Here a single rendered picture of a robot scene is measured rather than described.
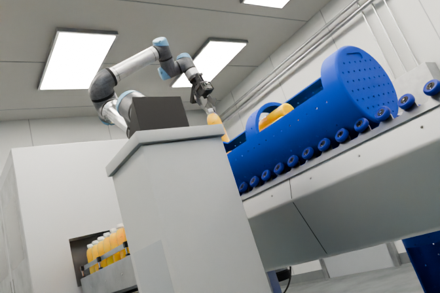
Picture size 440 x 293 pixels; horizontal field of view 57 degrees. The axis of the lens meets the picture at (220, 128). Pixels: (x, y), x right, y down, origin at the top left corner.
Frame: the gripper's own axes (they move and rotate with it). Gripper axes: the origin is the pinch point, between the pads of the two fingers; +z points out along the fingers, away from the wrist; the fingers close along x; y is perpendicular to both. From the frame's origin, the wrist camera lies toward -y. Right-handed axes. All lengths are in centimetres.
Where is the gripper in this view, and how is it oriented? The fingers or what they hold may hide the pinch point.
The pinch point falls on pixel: (209, 110)
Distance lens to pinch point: 208.1
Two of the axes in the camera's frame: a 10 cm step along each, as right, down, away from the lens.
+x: 7.2, -1.3, 6.8
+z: 4.6, 8.2, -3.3
